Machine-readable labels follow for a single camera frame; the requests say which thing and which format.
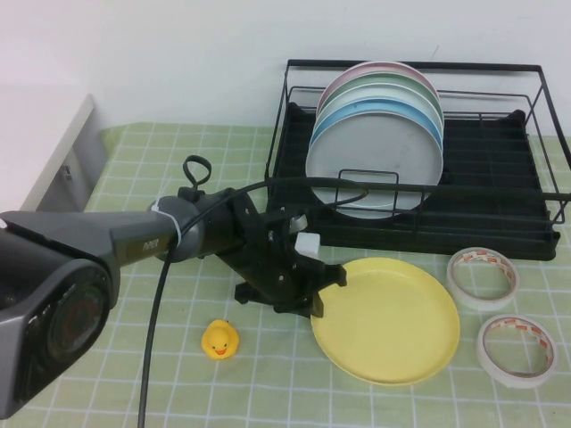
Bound green plate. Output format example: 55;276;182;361
319;70;441;112

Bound white double-sided tape roll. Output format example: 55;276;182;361
476;314;558;389
445;247;521;309

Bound blue plate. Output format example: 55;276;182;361
310;98;444;155

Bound pink plate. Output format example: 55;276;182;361
317;61;436;108

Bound green checkered tablecloth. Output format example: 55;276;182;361
0;122;571;428

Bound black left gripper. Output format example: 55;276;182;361
213;195;348;318

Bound pale cyan plate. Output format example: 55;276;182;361
315;83;444;130

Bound yellow rubber duck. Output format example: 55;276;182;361
201;318;240;360

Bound grey plate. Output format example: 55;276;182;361
305;116;445;220

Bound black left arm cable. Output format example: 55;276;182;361
136;154;370;428

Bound black drip tray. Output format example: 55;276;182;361
262;102;561;261

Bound black wire dish rack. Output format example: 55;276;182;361
263;60;571;235

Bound yellow plate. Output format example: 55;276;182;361
310;257;461;385

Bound white cube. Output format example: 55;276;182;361
294;231;321;258

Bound white side cabinet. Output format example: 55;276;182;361
0;86;111;215

